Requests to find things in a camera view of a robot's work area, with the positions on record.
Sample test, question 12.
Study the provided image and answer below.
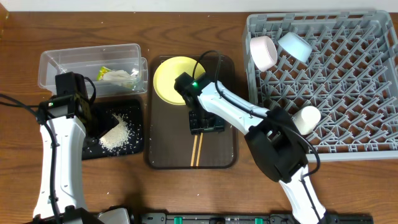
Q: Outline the wooden chopstick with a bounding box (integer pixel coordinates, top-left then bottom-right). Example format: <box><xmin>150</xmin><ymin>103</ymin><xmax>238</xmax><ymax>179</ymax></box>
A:
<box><xmin>190</xmin><ymin>135</ymin><xmax>198</xmax><ymax>167</ymax></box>
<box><xmin>195</xmin><ymin>133</ymin><xmax>203</xmax><ymax>167</ymax></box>

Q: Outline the rice food waste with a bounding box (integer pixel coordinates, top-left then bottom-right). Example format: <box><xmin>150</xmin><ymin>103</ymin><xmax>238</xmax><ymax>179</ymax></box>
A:
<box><xmin>83</xmin><ymin>113</ymin><xmax>144</xmax><ymax>159</ymax></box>

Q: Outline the white napkin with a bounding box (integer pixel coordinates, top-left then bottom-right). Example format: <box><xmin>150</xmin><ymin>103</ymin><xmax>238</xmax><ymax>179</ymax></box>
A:
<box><xmin>98</xmin><ymin>70</ymin><xmax>141</xmax><ymax>89</ymax></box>

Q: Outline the yellow plate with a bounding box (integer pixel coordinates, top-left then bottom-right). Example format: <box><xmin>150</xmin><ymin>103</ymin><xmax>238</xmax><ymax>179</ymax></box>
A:
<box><xmin>153</xmin><ymin>56</ymin><xmax>197</xmax><ymax>106</ymax></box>

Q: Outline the pink white bowl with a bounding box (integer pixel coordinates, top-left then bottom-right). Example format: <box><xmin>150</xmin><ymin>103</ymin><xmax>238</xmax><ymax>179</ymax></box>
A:
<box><xmin>249</xmin><ymin>36</ymin><xmax>277</xmax><ymax>72</ymax></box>

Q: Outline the small white green cup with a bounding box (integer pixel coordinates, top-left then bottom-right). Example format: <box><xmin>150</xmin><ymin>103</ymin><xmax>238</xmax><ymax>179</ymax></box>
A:
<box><xmin>292</xmin><ymin>106</ymin><xmax>321</xmax><ymax>135</ymax></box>

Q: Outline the light blue bowl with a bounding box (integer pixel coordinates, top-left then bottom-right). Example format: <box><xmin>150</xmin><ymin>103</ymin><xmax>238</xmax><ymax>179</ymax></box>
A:
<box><xmin>277</xmin><ymin>32</ymin><xmax>312</xmax><ymax>63</ymax></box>

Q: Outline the green orange snack wrapper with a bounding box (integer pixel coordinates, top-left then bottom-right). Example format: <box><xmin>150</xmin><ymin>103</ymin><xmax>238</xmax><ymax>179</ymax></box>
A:
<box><xmin>96</xmin><ymin>67</ymin><xmax>112</xmax><ymax>81</ymax></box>

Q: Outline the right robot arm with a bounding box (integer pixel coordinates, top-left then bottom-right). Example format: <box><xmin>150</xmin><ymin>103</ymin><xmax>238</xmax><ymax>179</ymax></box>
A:
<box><xmin>174</xmin><ymin>73</ymin><xmax>326</xmax><ymax>223</ymax></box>

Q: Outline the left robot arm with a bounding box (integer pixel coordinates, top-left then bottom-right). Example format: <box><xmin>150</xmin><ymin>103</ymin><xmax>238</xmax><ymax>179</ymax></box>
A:
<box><xmin>32</xmin><ymin>72</ymin><xmax>132</xmax><ymax>223</ymax></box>

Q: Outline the black waste tray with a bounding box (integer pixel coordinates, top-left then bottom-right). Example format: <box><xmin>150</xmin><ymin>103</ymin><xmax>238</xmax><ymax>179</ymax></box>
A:
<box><xmin>82</xmin><ymin>100</ymin><xmax>144</xmax><ymax>160</ymax></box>

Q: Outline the grey dishwasher rack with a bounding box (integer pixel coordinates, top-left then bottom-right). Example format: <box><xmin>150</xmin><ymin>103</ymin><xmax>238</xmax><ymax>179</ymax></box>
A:
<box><xmin>243</xmin><ymin>11</ymin><xmax>397</xmax><ymax>161</ymax></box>

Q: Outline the dark brown serving tray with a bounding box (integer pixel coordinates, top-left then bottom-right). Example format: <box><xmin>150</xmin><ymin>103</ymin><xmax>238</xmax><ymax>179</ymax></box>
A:
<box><xmin>144</xmin><ymin>55</ymin><xmax>238</xmax><ymax>169</ymax></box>

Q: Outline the clear plastic bin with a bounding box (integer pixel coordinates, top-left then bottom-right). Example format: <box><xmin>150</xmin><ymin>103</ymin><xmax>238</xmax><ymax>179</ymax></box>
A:
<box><xmin>38</xmin><ymin>44</ymin><xmax>148</xmax><ymax>98</ymax></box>

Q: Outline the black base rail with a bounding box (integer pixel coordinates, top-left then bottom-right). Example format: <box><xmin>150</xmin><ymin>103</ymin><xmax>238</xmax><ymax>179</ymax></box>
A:
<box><xmin>93</xmin><ymin>205</ymin><xmax>374</xmax><ymax>224</ymax></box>

